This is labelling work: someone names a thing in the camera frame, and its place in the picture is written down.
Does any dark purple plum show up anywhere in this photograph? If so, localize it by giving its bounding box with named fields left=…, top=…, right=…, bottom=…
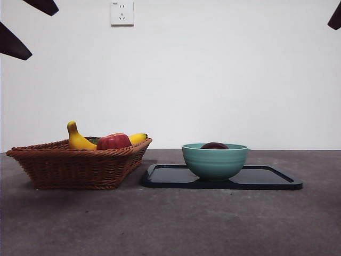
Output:
left=200, top=142, right=230, bottom=150

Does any teal ceramic bowl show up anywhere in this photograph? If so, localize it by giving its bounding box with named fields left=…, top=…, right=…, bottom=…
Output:
left=181, top=142, right=249, bottom=182

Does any yellow banana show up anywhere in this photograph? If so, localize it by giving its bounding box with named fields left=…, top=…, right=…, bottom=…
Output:
left=66, top=121, right=148, bottom=150

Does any brown wicker basket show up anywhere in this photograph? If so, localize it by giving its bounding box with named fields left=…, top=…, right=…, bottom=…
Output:
left=5, top=137, right=153, bottom=190

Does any red apple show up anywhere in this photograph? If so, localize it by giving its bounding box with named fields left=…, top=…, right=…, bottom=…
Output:
left=96, top=132, right=133, bottom=150

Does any dark rectangular tray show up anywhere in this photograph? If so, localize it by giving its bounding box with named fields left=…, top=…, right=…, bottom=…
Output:
left=140, top=163, right=304, bottom=191

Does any white wall socket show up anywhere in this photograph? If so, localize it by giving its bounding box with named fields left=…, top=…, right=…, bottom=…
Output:
left=110, top=0, right=135, bottom=27

